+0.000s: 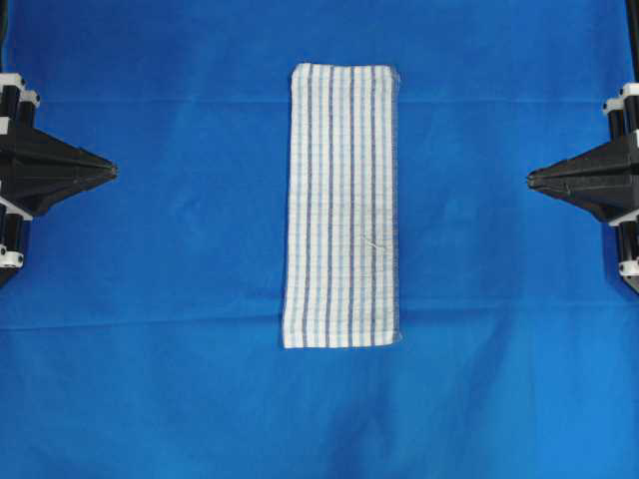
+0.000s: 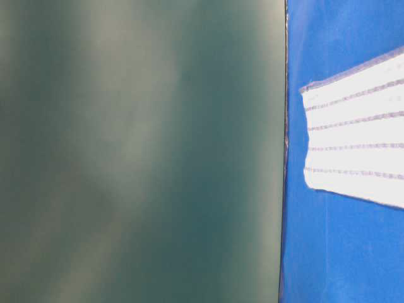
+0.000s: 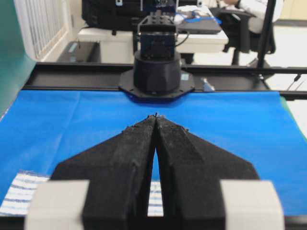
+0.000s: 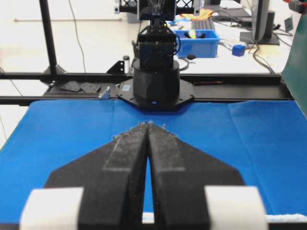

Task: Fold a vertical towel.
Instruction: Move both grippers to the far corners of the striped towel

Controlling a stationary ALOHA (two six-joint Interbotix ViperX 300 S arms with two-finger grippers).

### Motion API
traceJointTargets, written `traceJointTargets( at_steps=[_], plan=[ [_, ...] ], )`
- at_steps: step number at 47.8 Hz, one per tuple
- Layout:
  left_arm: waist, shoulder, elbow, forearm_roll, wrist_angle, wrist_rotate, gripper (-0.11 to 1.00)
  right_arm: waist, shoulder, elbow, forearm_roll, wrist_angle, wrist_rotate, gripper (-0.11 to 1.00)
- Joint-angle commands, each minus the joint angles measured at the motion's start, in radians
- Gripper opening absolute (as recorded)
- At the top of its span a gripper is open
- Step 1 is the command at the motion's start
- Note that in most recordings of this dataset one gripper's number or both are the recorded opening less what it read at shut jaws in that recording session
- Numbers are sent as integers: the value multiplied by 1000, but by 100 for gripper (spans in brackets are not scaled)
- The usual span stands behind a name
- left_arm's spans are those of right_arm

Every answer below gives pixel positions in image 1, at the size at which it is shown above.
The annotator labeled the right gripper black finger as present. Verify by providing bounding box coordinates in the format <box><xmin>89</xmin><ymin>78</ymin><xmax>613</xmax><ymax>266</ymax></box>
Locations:
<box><xmin>527</xmin><ymin>178</ymin><xmax>638</xmax><ymax>223</ymax></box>
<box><xmin>527</xmin><ymin>130</ymin><xmax>638</xmax><ymax>186</ymax></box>

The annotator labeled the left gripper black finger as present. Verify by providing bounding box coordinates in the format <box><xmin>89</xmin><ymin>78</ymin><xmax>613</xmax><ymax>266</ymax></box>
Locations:
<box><xmin>1</xmin><ymin>123</ymin><xmax>117</xmax><ymax>173</ymax></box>
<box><xmin>1</xmin><ymin>168</ymin><xmax>118</xmax><ymax>217</ymax></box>

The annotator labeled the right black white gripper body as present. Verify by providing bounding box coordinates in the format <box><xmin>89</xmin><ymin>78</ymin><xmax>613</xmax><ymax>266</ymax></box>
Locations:
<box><xmin>603</xmin><ymin>82</ymin><xmax>638</xmax><ymax>293</ymax></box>

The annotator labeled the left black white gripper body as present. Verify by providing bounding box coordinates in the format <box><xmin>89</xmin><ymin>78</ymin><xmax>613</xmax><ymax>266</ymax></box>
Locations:
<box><xmin>1</xmin><ymin>73</ymin><xmax>40</xmax><ymax>286</ymax></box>

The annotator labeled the white blue striped towel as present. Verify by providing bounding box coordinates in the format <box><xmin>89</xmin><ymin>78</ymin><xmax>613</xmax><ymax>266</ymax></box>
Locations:
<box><xmin>282</xmin><ymin>63</ymin><xmax>400</xmax><ymax>348</ymax></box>

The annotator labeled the blue tablecloth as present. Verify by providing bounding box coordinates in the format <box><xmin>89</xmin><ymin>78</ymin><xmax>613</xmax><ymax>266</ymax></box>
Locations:
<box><xmin>1</xmin><ymin>1</ymin><xmax>638</xmax><ymax>478</ymax></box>

